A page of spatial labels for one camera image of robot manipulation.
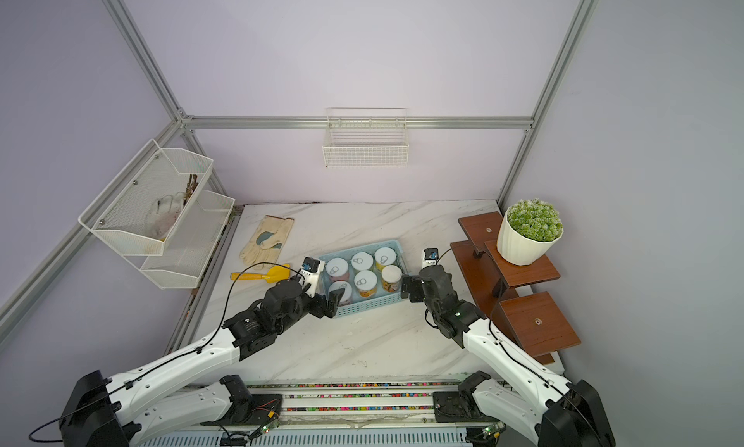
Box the pink label can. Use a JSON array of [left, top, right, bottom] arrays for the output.
[[325, 257, 350, 282], [329, 281, 354, 307]]

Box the orange label can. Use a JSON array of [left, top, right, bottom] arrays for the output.
[[354, 270, 378, 299], [381, 265, 403, 293]]

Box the yellow label can front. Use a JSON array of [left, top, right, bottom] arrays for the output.
[[374, 247, 397, 272]]

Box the light blue plastic basket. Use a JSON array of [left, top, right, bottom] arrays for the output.
[[317, 240, 412, 320]]

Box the green label can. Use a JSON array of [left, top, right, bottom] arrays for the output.
[[350, 251, 375, 273]]

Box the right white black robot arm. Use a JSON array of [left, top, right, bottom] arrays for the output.
[[401, 265, 616, 446]]

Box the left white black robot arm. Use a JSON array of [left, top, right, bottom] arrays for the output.
[[58, 280, 342, 446]]

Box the yellow plastic scoop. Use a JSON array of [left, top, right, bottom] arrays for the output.
[[231, 265, 292, 283]]

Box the brown wooden stepped shelf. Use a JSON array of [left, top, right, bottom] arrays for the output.
[[451, 212, 581, 364]]

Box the white pot green plant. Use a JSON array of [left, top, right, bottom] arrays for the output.
[[496, 199, 564, 266]]

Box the brown dried twig in rack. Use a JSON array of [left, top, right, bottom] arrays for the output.
[[183, 174, 199, 206]]

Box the clear glass item in rack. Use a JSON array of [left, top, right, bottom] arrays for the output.
[[145, 192, 184, 241]]

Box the white two-tier mesh rack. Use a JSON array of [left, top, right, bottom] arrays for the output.
[[79, 140, 234, 289]]

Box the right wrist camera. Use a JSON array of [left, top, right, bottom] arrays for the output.
[[422, 247, 440, 268]]

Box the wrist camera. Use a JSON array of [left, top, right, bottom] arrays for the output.
[[300, 257, 326, 298], [422, 247, 440, 268]]

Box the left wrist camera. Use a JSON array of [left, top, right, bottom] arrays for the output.
[[300, 257, 326, 298]]

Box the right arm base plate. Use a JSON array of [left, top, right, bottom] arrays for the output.
[[432, 391, 497, 423]]

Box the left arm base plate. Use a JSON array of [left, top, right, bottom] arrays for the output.
[[201, 394, 283, 428]]

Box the white wire wall basket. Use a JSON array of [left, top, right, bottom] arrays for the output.
[[323, 107, 410, 169]]

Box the aluminium frame rail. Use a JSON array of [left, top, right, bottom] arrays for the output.
[[182, 116, 534, 130]]

